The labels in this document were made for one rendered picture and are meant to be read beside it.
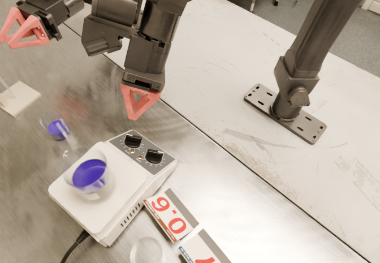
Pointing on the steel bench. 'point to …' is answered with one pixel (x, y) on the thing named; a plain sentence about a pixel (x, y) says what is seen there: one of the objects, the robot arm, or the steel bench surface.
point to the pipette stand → (22, 93)
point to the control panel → (142, 152)
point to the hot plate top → (74, 199)
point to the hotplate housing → (128, 210)
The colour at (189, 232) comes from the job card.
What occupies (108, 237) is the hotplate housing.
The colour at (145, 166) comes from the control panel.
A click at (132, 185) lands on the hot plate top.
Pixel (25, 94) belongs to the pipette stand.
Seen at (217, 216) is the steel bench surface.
